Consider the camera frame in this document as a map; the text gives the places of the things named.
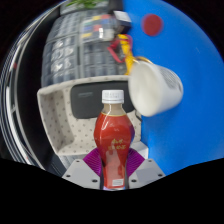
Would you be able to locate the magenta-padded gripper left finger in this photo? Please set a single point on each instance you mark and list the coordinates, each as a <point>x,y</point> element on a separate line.
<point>80,173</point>

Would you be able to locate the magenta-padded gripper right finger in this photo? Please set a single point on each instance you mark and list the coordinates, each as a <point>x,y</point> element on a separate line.
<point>146,171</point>

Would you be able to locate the red drink bottle white cap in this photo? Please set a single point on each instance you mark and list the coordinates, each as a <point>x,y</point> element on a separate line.
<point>113,140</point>

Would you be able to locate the white pegboard tray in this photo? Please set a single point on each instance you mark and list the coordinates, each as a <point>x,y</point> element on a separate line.
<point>63,123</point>

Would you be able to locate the black rectangular pouch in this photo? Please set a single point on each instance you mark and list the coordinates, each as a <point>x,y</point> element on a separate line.
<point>86,101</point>

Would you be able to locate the white mug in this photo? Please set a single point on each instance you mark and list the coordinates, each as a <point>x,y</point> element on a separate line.
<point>155,90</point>

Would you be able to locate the yellow multimeter with red leads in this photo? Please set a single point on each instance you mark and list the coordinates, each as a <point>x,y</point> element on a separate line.
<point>126,55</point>

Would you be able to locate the clear organizer with colourful parts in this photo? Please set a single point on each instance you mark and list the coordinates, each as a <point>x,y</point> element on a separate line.
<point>96,28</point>

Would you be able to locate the flat round red coaster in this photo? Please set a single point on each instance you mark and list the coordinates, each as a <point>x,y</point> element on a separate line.
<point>152,25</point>

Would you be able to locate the dark printed flat box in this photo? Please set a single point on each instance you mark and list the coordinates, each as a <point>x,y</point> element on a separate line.
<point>122,18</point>

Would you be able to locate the black wall shelf unit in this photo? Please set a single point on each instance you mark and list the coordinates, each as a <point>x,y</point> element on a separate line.
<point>30,100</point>

